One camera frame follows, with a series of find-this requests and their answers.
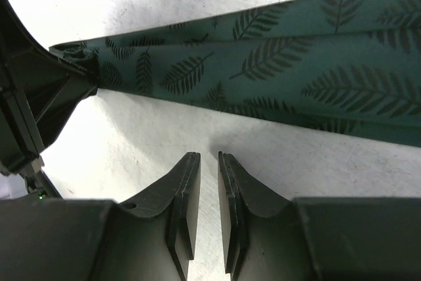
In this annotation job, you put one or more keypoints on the dark green tie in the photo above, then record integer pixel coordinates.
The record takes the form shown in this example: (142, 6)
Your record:
(344, 66)

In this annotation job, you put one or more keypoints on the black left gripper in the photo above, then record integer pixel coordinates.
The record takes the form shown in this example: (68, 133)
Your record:
(39, 92)

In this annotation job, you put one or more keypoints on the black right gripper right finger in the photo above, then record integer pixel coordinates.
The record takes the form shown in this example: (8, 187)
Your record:
(268, 237)

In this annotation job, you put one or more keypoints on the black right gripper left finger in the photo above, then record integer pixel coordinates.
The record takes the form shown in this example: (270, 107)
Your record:
(150, 236)

